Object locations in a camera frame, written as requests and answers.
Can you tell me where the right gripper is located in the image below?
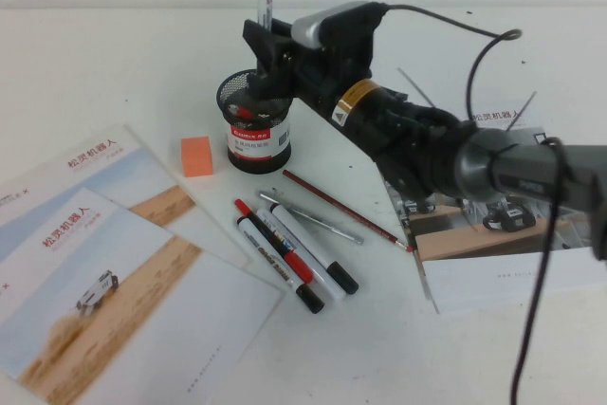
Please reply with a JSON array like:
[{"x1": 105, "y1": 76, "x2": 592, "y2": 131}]
[{"x1": 241, "y1": 19, "x2": 383, "y2": 130}]

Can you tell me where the black mesh pen holder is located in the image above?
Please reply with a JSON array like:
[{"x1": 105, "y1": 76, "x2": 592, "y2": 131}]
[{"x1": 215, "y1": 68, "x2": 295, "y2": 174}]

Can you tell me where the silver clear pen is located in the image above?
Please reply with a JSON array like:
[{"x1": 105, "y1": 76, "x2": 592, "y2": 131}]
[{"x1": 258, "y1": 190, "x2": 366, "y2": 246}]

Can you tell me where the red and black pen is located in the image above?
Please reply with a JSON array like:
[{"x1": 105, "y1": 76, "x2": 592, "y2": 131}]
[{"x1": 235, "y1": 196, "x2": 315, "y2": 284}]

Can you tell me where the slim white pen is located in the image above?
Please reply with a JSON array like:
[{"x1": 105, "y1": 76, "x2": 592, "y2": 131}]
[{"x1": 258, "y1": 205, "x2": 345, "y2": 303}]

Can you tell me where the orange rectangular block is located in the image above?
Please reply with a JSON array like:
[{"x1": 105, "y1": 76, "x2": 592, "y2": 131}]
[{"x1": 181, "y1": 136, "x2": 215, "y2": 179}]

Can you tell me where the thin zip tie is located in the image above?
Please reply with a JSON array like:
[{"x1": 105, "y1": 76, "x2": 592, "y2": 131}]
[
  {"x1": 506, "y1": 89, "x2": 540, "y2": 134},
  {"x1": 396, "y1": 66, "x2": 437, "y2": 108}
]

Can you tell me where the desert brochure without vehicle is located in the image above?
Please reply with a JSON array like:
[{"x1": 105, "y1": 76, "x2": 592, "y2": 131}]
[{"x1": 0, "y1": 123, "x2": 252, "y2": 271}]

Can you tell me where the dark red pencil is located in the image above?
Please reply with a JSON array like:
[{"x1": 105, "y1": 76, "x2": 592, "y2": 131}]
[{"x1": 281, "y1": 169, "x2": 414, "y2": 254}]

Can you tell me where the printed white marker black cap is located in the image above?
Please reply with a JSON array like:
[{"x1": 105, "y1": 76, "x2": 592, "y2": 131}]
[{"x1": 234, "y1": 215, "x2": 326, "y2": 315}]

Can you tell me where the brochure with grey edge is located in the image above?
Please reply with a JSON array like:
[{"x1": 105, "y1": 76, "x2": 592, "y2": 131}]
[{"x1": 391, "y1": 195, "x2": 440, "y2": 315}]

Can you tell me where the classroom photo brochure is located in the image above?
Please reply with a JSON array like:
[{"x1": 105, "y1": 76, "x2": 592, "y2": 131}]
[{"x1": 378, "y1": 101, "x2": 607, "y2": 316}]

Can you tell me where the desert brochure with robot vehicle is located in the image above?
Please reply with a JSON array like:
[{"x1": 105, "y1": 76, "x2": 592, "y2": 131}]
[{"x1": 0, "y1": 186, "x2": 286, "y2": 405}]

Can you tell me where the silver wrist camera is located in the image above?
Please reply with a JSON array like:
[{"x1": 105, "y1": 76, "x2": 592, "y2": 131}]
[{"x1": 289, "y1": 3, "x2": 338, "y2": 51}]

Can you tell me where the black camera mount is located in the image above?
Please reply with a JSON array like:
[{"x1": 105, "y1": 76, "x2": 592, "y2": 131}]
[{"x1": 324, "y1": 1, "x2": 383, "y2": 79}]

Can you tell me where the black camera cable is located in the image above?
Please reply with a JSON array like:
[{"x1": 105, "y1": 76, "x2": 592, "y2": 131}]
[{"x1": 378, "y1": 2, "x2": 568, "y2": 405}]

